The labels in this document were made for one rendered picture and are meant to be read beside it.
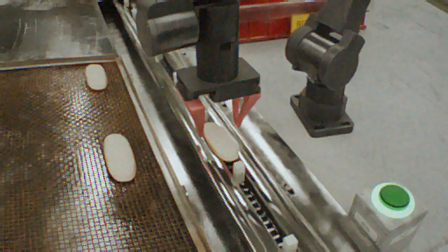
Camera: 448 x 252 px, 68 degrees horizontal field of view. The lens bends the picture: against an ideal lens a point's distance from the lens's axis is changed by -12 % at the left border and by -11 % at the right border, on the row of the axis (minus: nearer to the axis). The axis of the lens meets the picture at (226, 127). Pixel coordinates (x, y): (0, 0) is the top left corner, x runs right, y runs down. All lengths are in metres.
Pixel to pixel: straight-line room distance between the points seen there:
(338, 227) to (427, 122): 0.38
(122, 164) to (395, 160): 0.44
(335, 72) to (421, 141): 0.23
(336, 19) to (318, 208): 0.29
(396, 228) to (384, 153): 0.24
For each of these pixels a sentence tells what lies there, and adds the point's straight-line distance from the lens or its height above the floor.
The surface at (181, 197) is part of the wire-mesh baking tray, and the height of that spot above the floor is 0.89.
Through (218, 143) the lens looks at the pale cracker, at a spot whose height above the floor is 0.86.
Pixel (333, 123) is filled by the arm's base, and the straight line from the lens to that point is 0.68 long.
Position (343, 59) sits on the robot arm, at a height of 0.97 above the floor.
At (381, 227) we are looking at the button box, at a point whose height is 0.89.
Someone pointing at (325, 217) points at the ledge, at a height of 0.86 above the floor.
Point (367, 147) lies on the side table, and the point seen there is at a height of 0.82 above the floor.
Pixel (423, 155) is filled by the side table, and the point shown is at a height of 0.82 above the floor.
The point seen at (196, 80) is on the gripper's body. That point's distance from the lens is 0.50.
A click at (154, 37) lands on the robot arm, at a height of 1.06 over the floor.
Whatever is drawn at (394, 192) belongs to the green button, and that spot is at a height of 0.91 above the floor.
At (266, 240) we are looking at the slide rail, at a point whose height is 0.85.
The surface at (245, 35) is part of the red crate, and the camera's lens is 0.97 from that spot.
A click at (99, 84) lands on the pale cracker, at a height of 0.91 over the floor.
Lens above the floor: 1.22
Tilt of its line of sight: 37 degrees down
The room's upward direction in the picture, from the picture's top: straight up
